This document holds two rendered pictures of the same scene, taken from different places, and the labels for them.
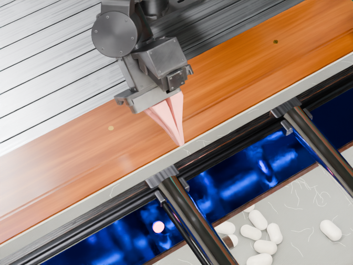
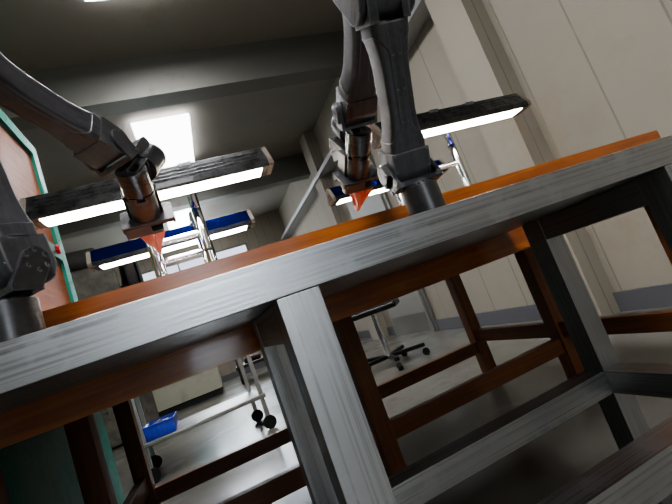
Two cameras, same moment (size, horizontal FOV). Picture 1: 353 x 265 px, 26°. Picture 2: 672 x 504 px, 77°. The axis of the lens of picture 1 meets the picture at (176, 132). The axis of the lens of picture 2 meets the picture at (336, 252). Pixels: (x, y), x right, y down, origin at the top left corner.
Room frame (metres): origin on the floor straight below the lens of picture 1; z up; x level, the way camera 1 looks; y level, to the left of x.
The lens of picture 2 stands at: (1.34, 0.55, 0.60)
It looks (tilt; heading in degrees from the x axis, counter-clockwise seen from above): 7 degrees up; 193
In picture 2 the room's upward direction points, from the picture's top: 20 degrees counter-clockwise
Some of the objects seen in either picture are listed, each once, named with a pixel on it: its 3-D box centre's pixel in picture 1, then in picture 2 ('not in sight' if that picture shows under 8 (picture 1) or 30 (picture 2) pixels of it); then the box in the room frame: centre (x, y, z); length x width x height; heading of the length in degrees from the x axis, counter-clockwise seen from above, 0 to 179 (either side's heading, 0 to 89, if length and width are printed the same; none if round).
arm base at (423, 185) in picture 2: not in sight; (426, 206); (0.62, 0.56, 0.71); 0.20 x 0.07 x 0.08; 122
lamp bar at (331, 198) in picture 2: not in sight; (388, 180); (-0.61, 0.46, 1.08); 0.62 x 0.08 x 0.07; 122
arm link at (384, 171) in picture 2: not in sight; (408, 174); (0.61, 0.55, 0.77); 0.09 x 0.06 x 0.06; 114
